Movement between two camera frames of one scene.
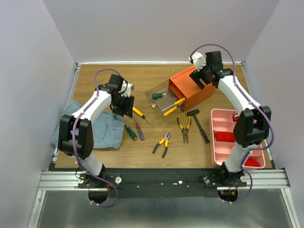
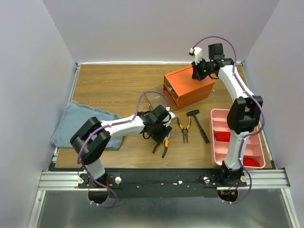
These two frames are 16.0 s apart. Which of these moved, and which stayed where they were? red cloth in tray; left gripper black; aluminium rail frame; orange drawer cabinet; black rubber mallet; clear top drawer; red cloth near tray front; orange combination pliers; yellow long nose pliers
Moved: left gripper black; clear top drawer; orange drawer cabinet
Stayed: orange combination pliers; aluminium rail frame; red cloth near tray front; black rubber mallet; red cloth in tray; yellow long nose pliers
